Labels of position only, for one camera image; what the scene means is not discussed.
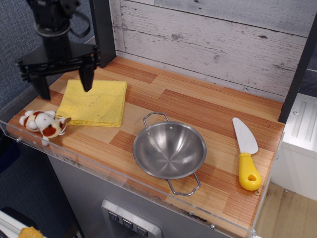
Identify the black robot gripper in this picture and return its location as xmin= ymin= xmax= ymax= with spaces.
xmin=16 ymin=38 xmax=101 ymax=100

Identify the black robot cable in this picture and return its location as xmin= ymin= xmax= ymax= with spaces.
xmin=70 ymin=11 xmax=92 ymax=38

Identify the white side cabinet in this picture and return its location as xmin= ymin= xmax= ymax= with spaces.
xmin=271 ymin=93 xmax=317 ymax=200

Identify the yellow folded cloth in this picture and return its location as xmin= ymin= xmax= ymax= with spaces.
xmin=56 ymin=79 xmax=127 ymax=127

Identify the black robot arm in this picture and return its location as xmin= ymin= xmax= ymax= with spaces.
xmin=16 ymin=0 xmax=101 ymax=100

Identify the red and white plush toy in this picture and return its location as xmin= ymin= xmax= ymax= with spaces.
xmin=19 ymin=110 xmax=71 ymax=146

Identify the black right frame post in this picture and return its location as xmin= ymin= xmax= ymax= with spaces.
xmin=281 ymin=0 xmax=317 ymax=123

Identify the silver dispenser button panel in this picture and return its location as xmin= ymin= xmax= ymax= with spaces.
xmin=101 ymin=199 xmax=162 ymax=238

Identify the clear acrylic guard rail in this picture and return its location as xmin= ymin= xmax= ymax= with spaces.
xmin=0 ymin=36 xmax=285 ymax=236

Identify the black left frame post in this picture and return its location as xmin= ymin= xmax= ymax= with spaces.
xmin=90 ymin=0 xmax=116 ymax=68

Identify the black frame post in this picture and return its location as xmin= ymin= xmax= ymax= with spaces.
xmin=281 ymin=0 xmax=317 ymax=123
xmin=90 ymin=0 xmax=116 ymax=68

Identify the white knife yellow handle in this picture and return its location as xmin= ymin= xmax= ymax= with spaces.
xmin=232 ymin=118 xmax=262 ymax=191

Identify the stainless steel handled bowl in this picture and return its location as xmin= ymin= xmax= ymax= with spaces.
xmin=133 ymin=112 xmax=207 ymax=196

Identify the yellow object bottom left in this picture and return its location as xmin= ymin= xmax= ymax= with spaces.
xmin=18 ymin=227 xmax=44 ymax=238

